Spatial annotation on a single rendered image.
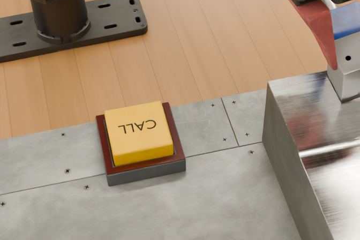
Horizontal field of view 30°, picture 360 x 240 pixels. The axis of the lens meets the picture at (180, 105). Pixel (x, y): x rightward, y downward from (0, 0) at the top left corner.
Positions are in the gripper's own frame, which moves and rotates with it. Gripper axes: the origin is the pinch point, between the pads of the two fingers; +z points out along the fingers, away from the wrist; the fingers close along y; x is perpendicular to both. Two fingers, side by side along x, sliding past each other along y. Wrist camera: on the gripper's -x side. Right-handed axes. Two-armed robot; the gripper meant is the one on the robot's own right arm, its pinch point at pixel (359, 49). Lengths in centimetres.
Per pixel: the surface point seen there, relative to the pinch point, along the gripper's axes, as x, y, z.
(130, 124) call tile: 6.9, -22.0, 3.8
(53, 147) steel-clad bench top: 9.6, -30.7, 5.0
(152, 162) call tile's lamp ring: 3.7, -21.1, 6.8
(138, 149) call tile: 3.8, -21.9, 4.9
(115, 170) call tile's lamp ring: 3.4, -24.7, 6.1
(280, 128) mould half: -0.1, -8.5, 5.2
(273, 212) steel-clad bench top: -2.0, -11.5, 13.0
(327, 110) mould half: -0.7, -4.1, 4.5
